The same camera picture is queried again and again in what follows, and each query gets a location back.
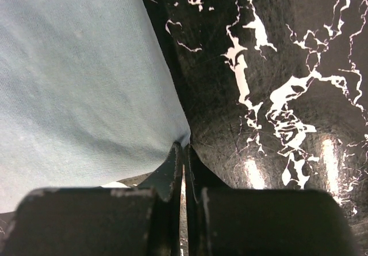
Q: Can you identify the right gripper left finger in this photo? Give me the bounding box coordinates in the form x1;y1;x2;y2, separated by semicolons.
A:
1;143;183;255

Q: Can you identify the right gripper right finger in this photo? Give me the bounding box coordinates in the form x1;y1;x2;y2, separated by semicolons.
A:
184;146;359;255

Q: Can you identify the grey-blue t shirt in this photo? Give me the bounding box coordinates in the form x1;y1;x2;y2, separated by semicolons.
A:
1;0;190;213

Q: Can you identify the black marble mat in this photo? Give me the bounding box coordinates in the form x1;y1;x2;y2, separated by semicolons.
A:
1;0;367;255

